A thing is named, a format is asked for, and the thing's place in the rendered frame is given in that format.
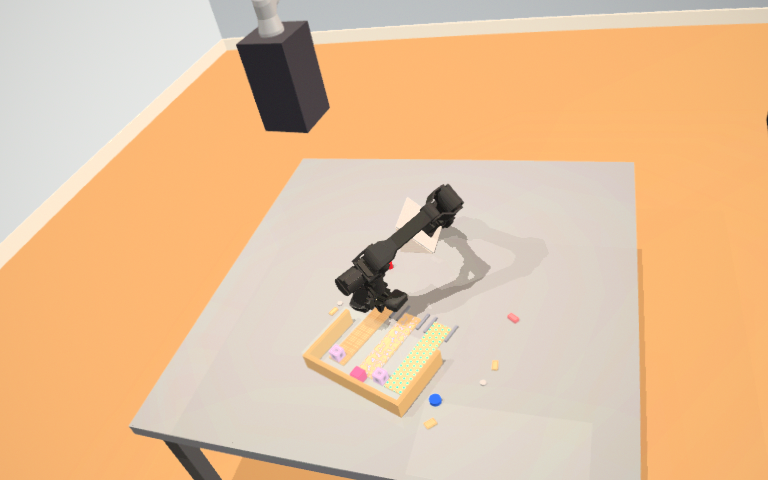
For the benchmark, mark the orange grid-patterned strip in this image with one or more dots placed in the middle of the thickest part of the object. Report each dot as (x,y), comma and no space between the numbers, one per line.
(381,317)

